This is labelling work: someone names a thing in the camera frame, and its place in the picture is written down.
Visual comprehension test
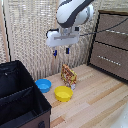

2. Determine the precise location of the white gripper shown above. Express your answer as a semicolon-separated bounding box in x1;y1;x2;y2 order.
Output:
45;26;81;59

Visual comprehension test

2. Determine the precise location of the yellow granola box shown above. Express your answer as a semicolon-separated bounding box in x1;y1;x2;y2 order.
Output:
60;63;79;91

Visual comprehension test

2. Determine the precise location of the silver bar drawer handle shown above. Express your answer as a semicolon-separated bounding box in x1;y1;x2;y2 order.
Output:
96;54;122;67
107;28;128;37

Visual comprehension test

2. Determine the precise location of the beige woven folding screen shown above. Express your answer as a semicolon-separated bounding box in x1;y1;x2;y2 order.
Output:
0;0;128;82

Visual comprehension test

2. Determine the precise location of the blue plastic bowl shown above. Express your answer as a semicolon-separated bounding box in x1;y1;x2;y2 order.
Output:
35;78;53;94

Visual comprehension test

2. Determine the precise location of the yellow plastic bowl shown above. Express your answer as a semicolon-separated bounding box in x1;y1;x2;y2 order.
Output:
53;85;74;103

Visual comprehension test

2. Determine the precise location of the black fabric storage box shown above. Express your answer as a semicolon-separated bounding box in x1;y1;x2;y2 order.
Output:
0;59;53;128

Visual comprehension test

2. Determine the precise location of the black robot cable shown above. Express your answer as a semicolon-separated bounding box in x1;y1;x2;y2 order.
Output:
79;16;128;37

